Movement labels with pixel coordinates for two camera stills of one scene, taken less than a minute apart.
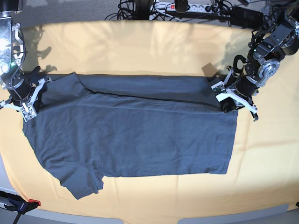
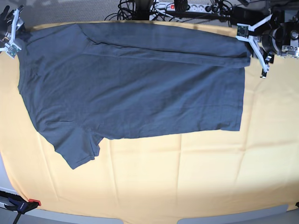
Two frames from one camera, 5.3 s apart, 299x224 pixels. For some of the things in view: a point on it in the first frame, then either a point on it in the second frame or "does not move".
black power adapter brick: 243,16 does not move
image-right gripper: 245,87 to 271,40
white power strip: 169,6 does not move
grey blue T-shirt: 88,127 to 87,82
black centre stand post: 142,10 does not move
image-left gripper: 19,88 to 14,29
